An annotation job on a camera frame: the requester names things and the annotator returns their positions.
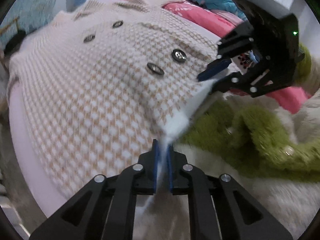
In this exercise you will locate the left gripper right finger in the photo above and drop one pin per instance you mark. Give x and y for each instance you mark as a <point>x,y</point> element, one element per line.
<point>219,207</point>

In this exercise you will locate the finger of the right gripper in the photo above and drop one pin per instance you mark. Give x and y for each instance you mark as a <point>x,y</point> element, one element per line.
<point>251,83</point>
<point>235,46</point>

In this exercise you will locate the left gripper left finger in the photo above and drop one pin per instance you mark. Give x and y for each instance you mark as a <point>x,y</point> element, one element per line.
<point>105,207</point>

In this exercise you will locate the beige white houndstooth coat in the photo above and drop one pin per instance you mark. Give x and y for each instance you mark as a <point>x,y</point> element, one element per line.
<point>100,83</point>

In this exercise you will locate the pink floral blanket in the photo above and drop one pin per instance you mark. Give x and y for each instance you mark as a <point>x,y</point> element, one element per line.
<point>221,23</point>

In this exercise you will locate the teal blue garment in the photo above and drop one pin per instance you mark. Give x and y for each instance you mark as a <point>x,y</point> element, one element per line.
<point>224,5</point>

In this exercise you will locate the lilac bed sheet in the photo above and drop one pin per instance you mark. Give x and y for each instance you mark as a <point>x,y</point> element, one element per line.
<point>46,195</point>

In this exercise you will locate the turquoise floral wall cloth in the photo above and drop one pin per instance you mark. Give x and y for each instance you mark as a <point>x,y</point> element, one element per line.
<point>26,15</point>

